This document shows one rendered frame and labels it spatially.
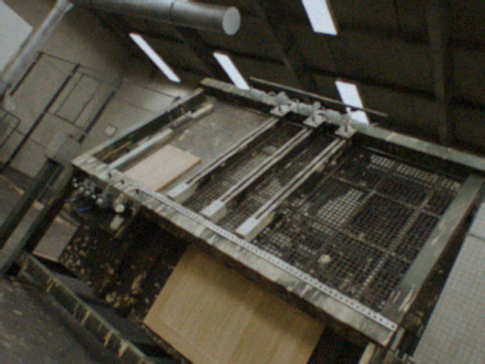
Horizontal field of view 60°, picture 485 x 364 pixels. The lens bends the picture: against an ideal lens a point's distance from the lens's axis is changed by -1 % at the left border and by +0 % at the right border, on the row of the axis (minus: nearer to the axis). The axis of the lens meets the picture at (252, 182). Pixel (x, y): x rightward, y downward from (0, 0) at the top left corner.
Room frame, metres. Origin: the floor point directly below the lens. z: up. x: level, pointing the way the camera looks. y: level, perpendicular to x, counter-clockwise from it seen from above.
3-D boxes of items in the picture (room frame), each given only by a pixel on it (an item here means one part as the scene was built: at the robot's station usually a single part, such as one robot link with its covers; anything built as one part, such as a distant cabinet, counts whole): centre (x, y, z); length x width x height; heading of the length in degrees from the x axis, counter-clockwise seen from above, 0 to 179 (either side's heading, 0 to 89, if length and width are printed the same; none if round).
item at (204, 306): (2.24, -0.25, 0.52); 0.90 x 0.02 x 0.55; 57
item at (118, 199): (2.48, 0.72, 0.69); 0.50 x 0.14 x 0.24; 57
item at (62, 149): (2.66, 1.13, 0.84); 0.12 x 0.12 x 0.18; 57
